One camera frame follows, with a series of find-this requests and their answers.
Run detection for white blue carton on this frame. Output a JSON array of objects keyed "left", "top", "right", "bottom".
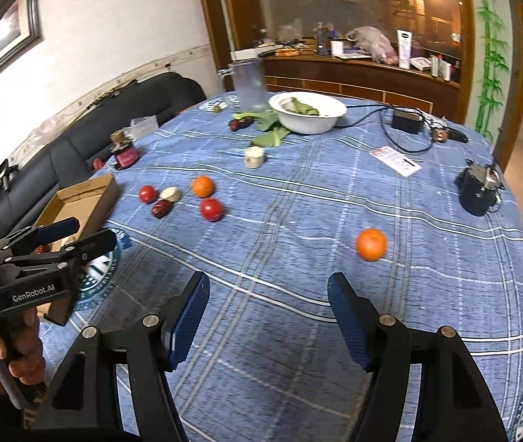
[{"left": 397, "top": 30, "right": 413, "bottom": 70}]

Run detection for black cable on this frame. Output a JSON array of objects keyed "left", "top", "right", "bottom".
[{"left": 335, "top": 104, "right": 435, "bottom": 154}]

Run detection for small hand tool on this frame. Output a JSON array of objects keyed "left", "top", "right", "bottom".
[{"left": 432, "top": 126, "right": 469, "bottom": 144}]

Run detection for black power adapter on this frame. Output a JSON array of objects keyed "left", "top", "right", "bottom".
[{"left": 391, "top": 109, "right": 424, "bottom": 135}]

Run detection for clear plastic container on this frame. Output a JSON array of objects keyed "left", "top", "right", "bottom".
[{"left": 123, "top": 115, "right": 158, "bottom": 141}]

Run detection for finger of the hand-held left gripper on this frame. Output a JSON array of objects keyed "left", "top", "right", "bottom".
[
  {"left": 61, "top": 229, "right": 118, "bottom": 272},
  {"left": 31, "top": 216, "right": 81, "bottom": 252}
]

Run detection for white printed card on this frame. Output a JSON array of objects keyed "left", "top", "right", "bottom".
[{"left": 369, "top": 146, "right": 422, "bottom": 177}]

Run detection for black leather sofa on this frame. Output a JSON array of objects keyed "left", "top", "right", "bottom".
[{"left": 0, "top": 72, "right": 207, "bottom": 240}]

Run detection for jar with red label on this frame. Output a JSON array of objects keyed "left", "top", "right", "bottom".
[{"left": 110, "top": 131, "right": 139, "bottom": 169}]

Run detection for shallow cardboard box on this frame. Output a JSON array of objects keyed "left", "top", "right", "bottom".
[{"left": 33, "top": 174, "right": 121, "bottom": 325}]

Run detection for greens in bowl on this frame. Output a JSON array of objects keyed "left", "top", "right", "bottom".
[{"left": 284, "top": 97, "right": 321, "bottom": 117}]

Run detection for white bowl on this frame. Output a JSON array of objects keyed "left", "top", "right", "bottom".
[{"left": 268, "top": 91, "right": 348, "bottom": 134}]

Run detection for pink plastic bag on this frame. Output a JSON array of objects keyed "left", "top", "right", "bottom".
[{"left": 345, "top": 27, "right": 400, "bottom": 65}]

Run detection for wooden glass cabinet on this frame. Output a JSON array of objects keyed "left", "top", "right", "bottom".
[{"left": 194, "top": 0, "right": 478, "bottom": 123}]

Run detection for glass pitcher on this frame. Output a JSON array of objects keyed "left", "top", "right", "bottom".
[{"left": 217, "top": 57, "right": 268, "bottom": 112}]

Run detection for flat white box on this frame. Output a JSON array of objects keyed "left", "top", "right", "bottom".
[{"left": 231, "top": 48, "right": 273, "bottom": 62}]

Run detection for leafy green vegetable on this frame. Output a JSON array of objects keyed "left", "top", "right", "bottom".
[{"left": 233, "top": 109, "right": 292, "bottom": 147}]

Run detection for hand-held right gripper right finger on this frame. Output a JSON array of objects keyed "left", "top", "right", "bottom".
[{"left": 327, "top": 271, "right": 508, "bottom": 442}]

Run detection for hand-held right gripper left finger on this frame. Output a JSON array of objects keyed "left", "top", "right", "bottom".
[{"left": 24, "top": 271, "right": 211, "bottom": 442}]

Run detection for black device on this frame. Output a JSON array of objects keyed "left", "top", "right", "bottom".
[{"left": 457, "top": 159, "right": 505, "bottom": 216}]

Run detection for orange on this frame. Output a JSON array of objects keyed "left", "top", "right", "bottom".
[
  {"left": 192, "top": 175, "right": 216, "bottom": 198},
  {"left": 356, "top": 228, "right": 388, "bottom": 262}
]

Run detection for blue plaid tablecloth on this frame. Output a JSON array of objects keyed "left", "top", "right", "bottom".
[{"left": 35, "top": 87, "right": 523, "bottom": 442}]

